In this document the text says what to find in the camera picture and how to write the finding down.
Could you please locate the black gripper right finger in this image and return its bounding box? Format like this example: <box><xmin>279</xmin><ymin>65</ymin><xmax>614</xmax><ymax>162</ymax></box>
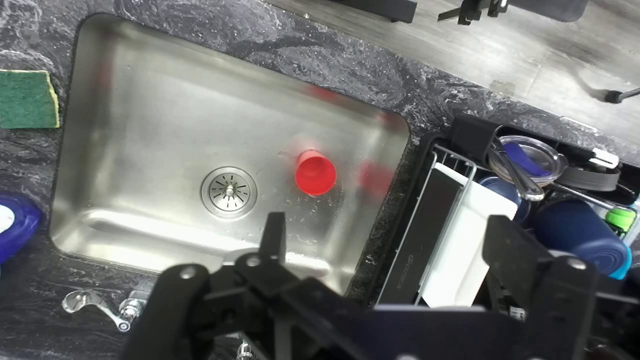
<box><xmin>482</xmin><ymin>216</ymin><xmax>599</xmax><ymax>360</ymax></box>

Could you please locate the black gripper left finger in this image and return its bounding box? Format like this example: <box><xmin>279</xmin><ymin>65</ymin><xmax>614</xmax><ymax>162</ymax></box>
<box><xmin>121</xmin><ymin>211</ymin><xmax>402</xmax><ymax>360</ymax></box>

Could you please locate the small chrome sink cap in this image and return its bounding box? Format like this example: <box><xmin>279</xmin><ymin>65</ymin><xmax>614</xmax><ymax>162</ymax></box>
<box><xmin>118</xmin><ymin>289</ymin><xmax>149</xmax><ymax>319</ymax></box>

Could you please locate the metal sink drain strainer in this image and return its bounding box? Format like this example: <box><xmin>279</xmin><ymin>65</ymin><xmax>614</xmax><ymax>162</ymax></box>
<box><xmin>197</xmin><ymin>166</ymin><xmax>260</xmax><ymax>221</ymax></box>

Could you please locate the black dish rack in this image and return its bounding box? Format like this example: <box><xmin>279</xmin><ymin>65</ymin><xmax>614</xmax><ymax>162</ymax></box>
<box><xmin>368</xmin><ymin>116</ymin><xmax>640</xmax><ymax>318</ymax></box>

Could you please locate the stainless steel sink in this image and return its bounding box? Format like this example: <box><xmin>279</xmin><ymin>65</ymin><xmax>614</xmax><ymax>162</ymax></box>
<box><xmin>47</xmin><ymin>11</ymin><xmax>412</xmax><ymax>296</ymax></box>

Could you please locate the dark blue plastic cup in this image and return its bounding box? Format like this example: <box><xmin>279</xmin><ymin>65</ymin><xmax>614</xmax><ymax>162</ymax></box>
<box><xmin>530</xmin><ymin>197</ymin><xmax>634</xmax><ymax>281</ymax></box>

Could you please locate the small green cap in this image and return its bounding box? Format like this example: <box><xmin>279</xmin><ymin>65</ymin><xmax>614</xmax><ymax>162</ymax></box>
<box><xmin>604</xmin><ymin>206</ymin><xmax>640</xmax><ymax>235</ymax></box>

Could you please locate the white plastic container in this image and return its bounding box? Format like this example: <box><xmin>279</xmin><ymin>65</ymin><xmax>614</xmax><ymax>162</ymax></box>
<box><xmin>417</xmin><ymin>162</ymin><xmax>519</xmax><ymax>310</ymax></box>

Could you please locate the black round lid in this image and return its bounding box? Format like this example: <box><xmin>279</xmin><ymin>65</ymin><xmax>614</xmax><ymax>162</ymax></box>
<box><xmin>557</xmin><ymin>146</ymin><xmax>624</xmax><ymax>195</ymax></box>

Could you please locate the clear wine glass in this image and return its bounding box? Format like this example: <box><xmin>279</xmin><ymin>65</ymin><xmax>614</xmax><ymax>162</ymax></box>
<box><xmin>486</xmin><ymin>133</ymin><xmax>569</xmax><ymax>204</ymax></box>

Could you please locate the blue soap bottle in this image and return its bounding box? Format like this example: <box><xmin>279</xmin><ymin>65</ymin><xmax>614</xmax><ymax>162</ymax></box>
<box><xmin>0</xmin><ymin>194</ymin><xmax>46</xmax><ymax>265</ymax></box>

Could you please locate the red plastic cup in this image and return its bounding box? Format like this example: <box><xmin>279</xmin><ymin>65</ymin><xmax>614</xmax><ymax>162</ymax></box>
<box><xmin>293</xmin><ymin>147</ymin><xmax>339</xmax><ymax>199</ymax></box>

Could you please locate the black stand leg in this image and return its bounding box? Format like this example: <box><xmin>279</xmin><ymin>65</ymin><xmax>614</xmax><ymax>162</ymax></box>
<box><xmin>578</xmin><ymin>69</ymin><xmax>640</xmax><ymax>105</ymax></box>

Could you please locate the green sponge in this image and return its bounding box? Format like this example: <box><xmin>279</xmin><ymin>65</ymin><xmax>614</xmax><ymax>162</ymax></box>
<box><xmin>0</xmin><ymin>68</ymin><xmax>62</xmax><ymax>131</ymax></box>

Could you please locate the chrome lever handle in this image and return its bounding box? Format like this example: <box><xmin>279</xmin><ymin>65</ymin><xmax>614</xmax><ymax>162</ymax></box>
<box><xmin>60</xmin><ymin>285</ymin><xmax>131</xmax><ymax>335</ymax></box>

